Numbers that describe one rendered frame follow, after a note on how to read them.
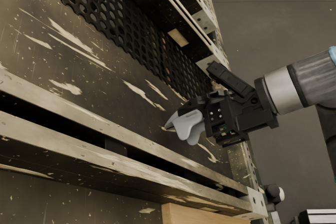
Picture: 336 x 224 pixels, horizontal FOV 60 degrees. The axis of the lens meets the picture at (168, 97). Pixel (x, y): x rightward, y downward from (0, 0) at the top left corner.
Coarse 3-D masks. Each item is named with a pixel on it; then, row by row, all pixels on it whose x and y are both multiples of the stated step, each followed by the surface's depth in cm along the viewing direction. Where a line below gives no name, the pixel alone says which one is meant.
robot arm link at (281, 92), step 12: (276, 72) 47; (288, 72) 51; (264, 84) 48; (276, 84) 46; (288, 84) 45; (276, 96) 46; (288, 96) 45; (276, 108) 47; (288, 108) 46; (300, 108) 47
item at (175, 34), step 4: (168, 32) 83; (172, 32) 83; (176, 32) 83; (172, 36) 84; (176, 36) 84; (180, 36) 85; (176, 40) 86; (180, 40) 86; (184, 40) 86; (180, 44) 88; (184, 44) 88
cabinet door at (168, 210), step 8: (168, 208) 49; (176, 208) 50; (184, 208) 53; (192, 208) 55; (168, 216) 48; (176, 216) 49; (184, 216) 52; (192, 216) 54; (200, 216) 57; (208, 216) 59; (216, 216) 63; (224, 216) 66
